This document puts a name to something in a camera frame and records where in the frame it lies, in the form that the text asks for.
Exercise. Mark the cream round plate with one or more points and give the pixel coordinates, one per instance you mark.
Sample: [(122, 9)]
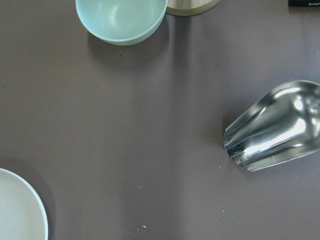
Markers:
[(22, 213)]

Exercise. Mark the green bowl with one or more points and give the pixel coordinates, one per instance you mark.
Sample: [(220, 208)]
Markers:
[(121, 22)]

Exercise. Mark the wooden glass stand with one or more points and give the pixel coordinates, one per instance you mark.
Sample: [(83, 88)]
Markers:
[(189, 7)]

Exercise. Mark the metal scoop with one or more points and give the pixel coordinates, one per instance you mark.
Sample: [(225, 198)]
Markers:
[(282, 126)]

